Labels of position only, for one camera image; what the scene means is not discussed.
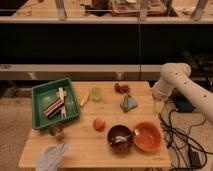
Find blue sponge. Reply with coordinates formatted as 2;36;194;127
120;97;138;112

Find dark red grape bunch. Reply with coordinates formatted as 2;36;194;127
114;83;130;94

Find small metal cup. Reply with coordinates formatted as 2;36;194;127
49;125;64;141

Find white fork in tray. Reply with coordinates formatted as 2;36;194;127
58;87;66;118

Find green pepper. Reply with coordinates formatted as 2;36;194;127
122;94;131;111

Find striped block in tray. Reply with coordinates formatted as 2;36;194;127
44;98;64;117

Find dark brown bowl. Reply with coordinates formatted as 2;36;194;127
107;125;133;153

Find green plastic tray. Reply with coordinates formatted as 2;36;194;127
31;78;80;130

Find light green cup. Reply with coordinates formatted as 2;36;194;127
90;87;102;102

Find red orange bowl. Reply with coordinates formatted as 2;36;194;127
133;121;162;152

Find orange fruit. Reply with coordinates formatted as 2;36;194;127
93;117;105;131

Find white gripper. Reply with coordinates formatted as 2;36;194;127
151;78;173;115

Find black power adapter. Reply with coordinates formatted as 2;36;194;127
188;150;201;167

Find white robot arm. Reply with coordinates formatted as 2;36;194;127
152;63;213;125

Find black cables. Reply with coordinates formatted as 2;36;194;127
158;99;213;171

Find white spoon in bowl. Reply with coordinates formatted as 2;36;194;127
114;135;131;143

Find light blue cloth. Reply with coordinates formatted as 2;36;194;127
35;143;68;171

